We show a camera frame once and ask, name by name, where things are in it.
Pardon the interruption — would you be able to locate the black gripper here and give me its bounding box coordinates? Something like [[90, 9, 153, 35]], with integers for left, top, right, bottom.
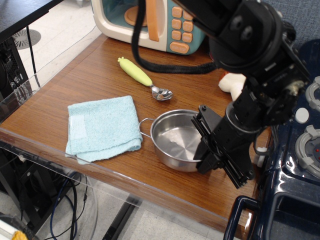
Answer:
[[192, 87, 298, 189]]

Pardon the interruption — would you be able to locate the small steel pot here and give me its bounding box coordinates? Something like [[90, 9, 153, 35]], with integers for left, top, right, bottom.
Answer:
[[138, 109, 202, 173]]

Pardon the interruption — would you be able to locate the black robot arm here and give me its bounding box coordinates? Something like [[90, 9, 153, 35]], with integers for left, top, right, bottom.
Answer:
[[178, 0, 309, 188]]

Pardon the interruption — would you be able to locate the dark blue toy stove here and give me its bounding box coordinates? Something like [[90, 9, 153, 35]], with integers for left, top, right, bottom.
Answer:
[[224, 39, 320, 240]]

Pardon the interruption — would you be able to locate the plush mushroom toy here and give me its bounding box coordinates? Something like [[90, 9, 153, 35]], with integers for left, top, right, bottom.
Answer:
[[218, 71, 247, 102]]

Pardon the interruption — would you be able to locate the black table leg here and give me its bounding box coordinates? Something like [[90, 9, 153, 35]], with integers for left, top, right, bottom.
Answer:
[[102, 195, 142, 240]]

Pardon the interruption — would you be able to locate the light blue folded cloth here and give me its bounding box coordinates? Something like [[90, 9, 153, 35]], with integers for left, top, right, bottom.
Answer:
[[65, 95, 143, 164]]

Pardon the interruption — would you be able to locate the toy microwave oven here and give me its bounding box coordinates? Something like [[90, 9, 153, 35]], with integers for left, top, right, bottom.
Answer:
[[91, 0, 205, 55]]

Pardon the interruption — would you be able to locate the clear acrylic table guard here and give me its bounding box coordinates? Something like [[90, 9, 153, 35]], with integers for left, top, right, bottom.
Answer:
[[0, 35, 233, 228]]

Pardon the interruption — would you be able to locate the black computer tower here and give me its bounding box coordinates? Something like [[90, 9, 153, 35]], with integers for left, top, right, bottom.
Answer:
[[0, 37, 29, 101]]

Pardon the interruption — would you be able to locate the black desk at left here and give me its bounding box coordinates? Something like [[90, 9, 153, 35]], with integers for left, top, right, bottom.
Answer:
[[0, 0, 62, 43]]

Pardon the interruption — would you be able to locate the spoon with green handle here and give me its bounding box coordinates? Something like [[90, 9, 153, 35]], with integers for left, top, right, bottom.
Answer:
[[117, 57, 174, 101]]

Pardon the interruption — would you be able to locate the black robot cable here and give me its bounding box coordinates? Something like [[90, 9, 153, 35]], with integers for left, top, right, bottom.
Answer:
[[130, 0, 226, 75]]

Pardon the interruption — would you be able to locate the blue floor cable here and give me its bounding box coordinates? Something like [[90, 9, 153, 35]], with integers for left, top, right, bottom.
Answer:
[[49, 174, 88, 240]]

